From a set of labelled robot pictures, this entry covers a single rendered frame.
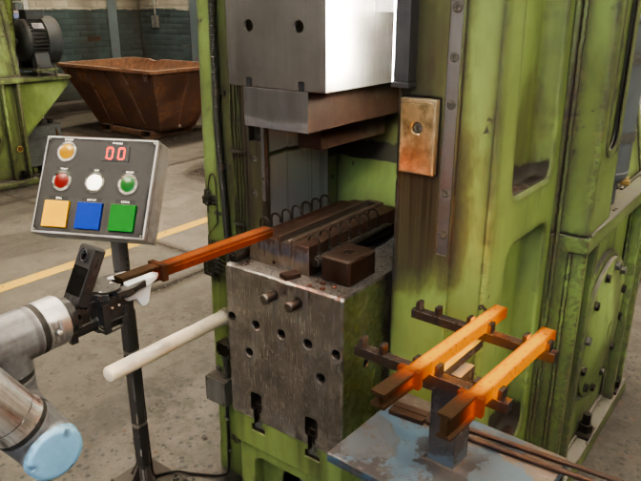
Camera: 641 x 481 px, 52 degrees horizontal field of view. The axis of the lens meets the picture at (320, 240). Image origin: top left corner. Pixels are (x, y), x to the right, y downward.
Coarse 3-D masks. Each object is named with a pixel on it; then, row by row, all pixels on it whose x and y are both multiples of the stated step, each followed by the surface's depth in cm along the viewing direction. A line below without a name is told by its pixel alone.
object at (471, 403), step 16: (544, 336) 127; (512, 352) 121; (528, 352) 121; (496, 368) 115; (512, 368) 115; (480, 384) 111; (496, 384) 111; (464, 400) 104; (480, 400) 105; (448, 416) 100; (464, 416) 105; (480, 416) 106; (448, 432) 102
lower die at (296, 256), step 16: (320, 208) 195; (336, 208) 192; (368, 208) 189; (384, 208) 191; (288, 224) 181; (304, 224) 178; (336, 224) 177; (352, 224) 177; (272, 240) 168; (304, 240) 165; (320, 240) 165; (336, 240) 170; (256, 256) 173; (272, 256) 169; (288, 256) 166; (304, 256) 162; (304, 272) 164
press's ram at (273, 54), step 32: (256, 0) 150; (288, 0) 144; (320, 0) 139; (352, 0) 146; (384, 0) 151; (256, 32) 152; (288, 32) 147; (320, 32) 142; (352, 32) 148; (384, 32) 159; (256, 64) 155; (288, 64) 149; (320, 64) 144; (352, 64) 151; (384, 64) 162
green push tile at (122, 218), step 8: (112, 208) 178; (120, 208) 177; (128, 208) 177; (136, 208) 177; (112, 216) 177; (120, 216) 177; (128, 216) 177; (112, 224) 177; (120, 224) 177; (128, 224) 176; (128, 232) 176
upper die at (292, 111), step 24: (264, 96) 156; (288, 96) 152; (312, 96) 150; (336, 96) 157; (360, 96) 165; (384, 96) 174; (264, 120) 158; (288, 120) 154; (312, 120) 151; (336, 120) 159; (360, 120) 167
